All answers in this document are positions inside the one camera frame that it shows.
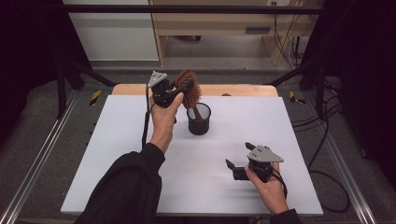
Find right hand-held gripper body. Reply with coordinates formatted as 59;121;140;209
246;145;285;184

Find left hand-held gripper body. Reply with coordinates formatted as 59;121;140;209
147;70;176;109

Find brown wooden hairbrush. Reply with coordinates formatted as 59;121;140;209
173;68;204;121

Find black mesh cup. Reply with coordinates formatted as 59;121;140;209
186;102;213;136

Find person's left hand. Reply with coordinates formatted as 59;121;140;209
148;91;185;154

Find person's right hand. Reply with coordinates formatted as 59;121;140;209
245;162;290;216

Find white table cover sheet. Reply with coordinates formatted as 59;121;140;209
60;94;324;217

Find light wooden table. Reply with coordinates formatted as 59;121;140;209
111;83;279;97

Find white cabinet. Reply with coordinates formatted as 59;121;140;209
62;0;160;62

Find light wooden desk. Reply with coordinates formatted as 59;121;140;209
148;0;325;67

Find dark curtain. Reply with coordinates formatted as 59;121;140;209
301;0;396;181
0;0;92;147

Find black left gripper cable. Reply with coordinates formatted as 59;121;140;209
141;82;152;151

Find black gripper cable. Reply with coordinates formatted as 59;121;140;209
307;169;351;215
141;82;152;151

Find black floor cable bundle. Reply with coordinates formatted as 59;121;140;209
291;77;344;171

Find black horizontal frame bar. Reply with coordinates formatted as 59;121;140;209
62;4;325;15

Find aluminium floor rail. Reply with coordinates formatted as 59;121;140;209
0;90;79;224
303;91;378;224

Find black frame stand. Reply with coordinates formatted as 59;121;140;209
264;60;327;117
56;59;118;119

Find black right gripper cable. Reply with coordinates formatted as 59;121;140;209
307;169;351;215

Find hanging black cables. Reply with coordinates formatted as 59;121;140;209
272;0;322;68

